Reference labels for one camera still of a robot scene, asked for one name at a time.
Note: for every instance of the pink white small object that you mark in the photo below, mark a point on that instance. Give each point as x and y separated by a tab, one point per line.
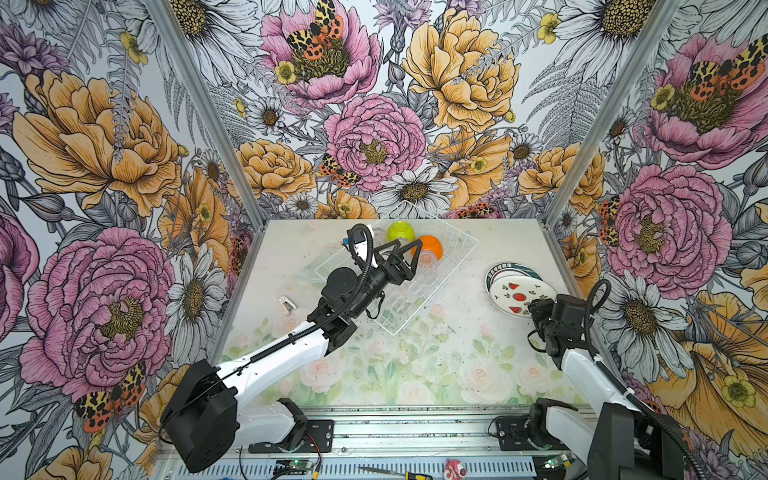
454	470

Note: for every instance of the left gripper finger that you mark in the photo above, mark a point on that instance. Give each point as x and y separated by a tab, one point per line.
399	270
401	253

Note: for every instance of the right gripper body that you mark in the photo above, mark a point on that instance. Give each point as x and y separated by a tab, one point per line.
541	317

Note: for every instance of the yellow handled screwdriver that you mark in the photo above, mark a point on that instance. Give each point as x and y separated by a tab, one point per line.
404	475

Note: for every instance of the clear glass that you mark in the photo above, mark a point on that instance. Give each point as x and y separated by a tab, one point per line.
427	262

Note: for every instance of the white wire dish rack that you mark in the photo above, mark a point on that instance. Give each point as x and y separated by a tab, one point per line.
402	302

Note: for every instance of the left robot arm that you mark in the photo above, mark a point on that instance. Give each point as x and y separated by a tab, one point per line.
205	417

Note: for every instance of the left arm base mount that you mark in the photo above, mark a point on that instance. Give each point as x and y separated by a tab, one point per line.
315	436

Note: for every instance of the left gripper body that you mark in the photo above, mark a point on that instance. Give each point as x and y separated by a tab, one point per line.
379	282

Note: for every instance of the lime green bowl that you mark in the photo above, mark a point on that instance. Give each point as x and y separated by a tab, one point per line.
401	230

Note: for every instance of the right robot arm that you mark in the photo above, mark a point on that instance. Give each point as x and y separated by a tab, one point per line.
629	440

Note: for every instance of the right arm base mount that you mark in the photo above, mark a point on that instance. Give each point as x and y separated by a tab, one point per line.
513	433

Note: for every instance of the green red rimmed plate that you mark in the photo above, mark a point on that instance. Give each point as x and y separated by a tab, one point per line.
504	269

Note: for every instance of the green circuit board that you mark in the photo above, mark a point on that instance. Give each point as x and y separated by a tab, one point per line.
293	467

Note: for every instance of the blue rimmed watermelon plate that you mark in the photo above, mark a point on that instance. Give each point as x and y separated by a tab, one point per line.
514	294

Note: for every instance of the orange bowl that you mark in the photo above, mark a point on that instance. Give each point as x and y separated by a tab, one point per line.
433	245

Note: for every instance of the small pink metal clip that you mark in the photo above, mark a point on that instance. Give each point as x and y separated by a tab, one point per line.
287	305

